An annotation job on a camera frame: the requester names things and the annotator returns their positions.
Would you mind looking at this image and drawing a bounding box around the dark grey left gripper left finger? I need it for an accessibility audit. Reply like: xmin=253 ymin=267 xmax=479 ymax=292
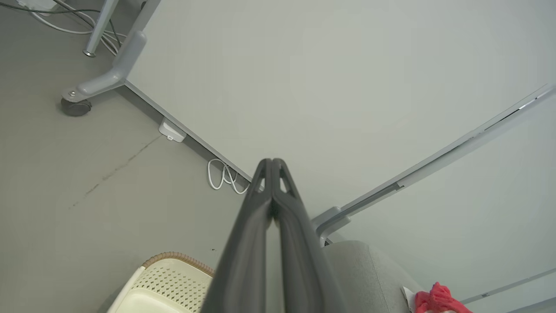
xmin=199 ymin=158 xmax=274 ymax=313

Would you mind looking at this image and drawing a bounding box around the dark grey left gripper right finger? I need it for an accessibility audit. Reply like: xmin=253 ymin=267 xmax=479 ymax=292
xmin=271 ymin=158 xmax=349 ymax=313

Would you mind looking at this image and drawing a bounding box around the red jacket with white stripes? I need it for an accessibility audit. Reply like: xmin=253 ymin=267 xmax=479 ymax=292
xmin=402 ymin=281 xmax=475 ymax=313

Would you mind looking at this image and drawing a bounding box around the cream plastic laundry basket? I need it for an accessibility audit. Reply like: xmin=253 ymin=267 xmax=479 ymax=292
xmin=106 ymin=251 xmax=216 ymax=313

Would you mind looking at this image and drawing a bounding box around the grey partition leg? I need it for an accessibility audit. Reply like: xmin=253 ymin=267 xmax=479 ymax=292
xmin=310 ymin=206 xmax=353 ymax=247

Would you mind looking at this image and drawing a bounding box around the grey fabric sofa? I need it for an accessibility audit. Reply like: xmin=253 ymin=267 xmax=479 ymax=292
xmin=322 ymin=240 xmax=435 ymax=313

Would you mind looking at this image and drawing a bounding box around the white power adapter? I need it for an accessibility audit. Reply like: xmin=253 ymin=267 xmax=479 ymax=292
xmin=158 ymin=117 xmax=188 ymax=143

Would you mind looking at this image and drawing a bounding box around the large white partition panel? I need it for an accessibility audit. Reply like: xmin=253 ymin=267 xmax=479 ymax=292
xmin=124 ymin=0 xmax=556 ymax=218

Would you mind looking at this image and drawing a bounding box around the grey table leg with caster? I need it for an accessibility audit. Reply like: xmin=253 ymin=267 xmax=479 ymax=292
xmin=61 ymin=0 xmax=162 ymax=104

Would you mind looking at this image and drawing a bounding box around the black castor wheel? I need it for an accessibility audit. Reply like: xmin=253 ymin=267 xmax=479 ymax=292
xmin=60 ymin=97 xmax=93 ymax=117

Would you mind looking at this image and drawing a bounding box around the grey metal table leg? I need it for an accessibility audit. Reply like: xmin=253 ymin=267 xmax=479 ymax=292
xmin=82 ymin=0 xmax=119 ymax=58

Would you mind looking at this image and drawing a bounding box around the white looped cable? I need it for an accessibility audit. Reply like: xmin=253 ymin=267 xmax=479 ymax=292
xmin=207 ymin=158 xmax=253 ymax=195

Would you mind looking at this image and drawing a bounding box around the white floor cable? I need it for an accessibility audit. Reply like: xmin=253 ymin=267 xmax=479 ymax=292
xmin=17 ymin=0 xmax=127 ymax=57

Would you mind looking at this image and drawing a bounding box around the black floor cable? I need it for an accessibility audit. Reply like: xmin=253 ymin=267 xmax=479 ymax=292
xmin=0 ymin=1 xmax=123 ymax=49

